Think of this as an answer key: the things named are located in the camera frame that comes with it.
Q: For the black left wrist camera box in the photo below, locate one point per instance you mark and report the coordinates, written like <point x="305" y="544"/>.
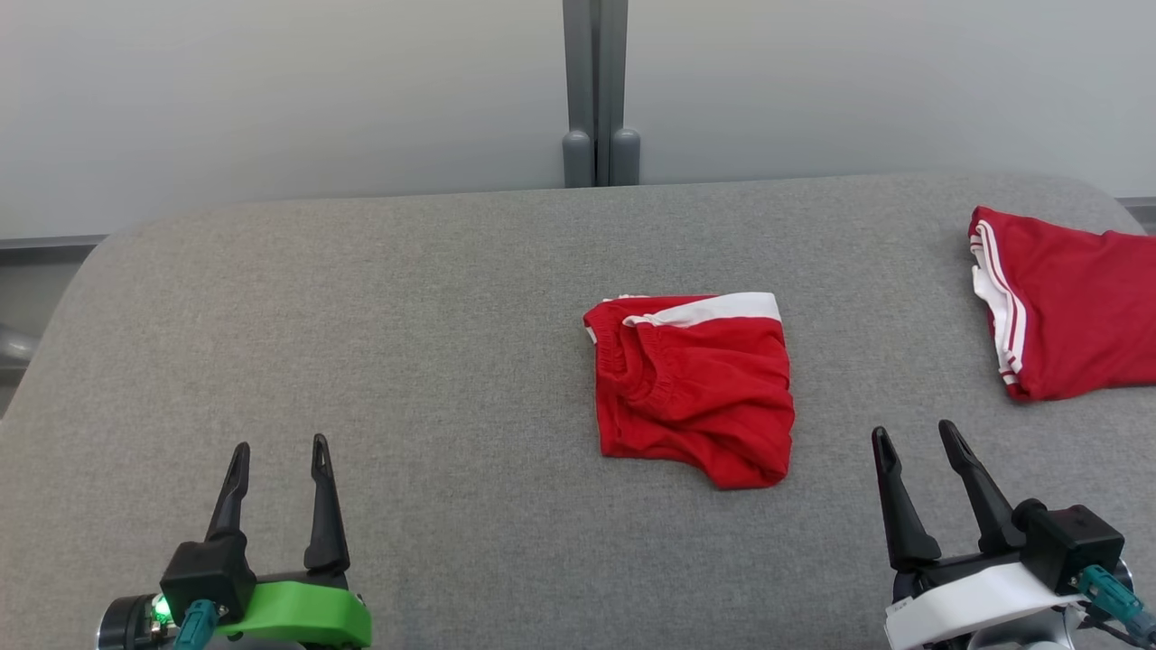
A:
<point x="208" y="578"/>

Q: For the dark grey wall baseboard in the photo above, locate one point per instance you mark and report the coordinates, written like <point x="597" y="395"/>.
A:
<point x="1140" y="212"/>
<point x="50" y="243"/>

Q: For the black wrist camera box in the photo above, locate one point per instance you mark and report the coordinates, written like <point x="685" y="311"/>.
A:
<point x="1070" y="542"/>
<point x="208" y="578"/>

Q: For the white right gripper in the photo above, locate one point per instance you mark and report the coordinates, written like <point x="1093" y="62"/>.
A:
<point x="966" y="600"/>

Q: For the grey partition post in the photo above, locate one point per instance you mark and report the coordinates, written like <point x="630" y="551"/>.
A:
<point x="596" y="90"/>

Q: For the red t-shirt with white sleeves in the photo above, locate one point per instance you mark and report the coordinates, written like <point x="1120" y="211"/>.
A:
<point x="1075" y="307"/>

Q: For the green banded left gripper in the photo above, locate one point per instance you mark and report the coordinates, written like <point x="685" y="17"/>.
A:
<point x="307" y="614"/>

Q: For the red shorts with white stripe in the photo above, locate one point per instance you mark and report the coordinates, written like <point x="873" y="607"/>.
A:
<point x="704" y="397"/>

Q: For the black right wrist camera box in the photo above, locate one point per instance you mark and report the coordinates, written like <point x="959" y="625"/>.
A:
<point x="1070" y="542"/>

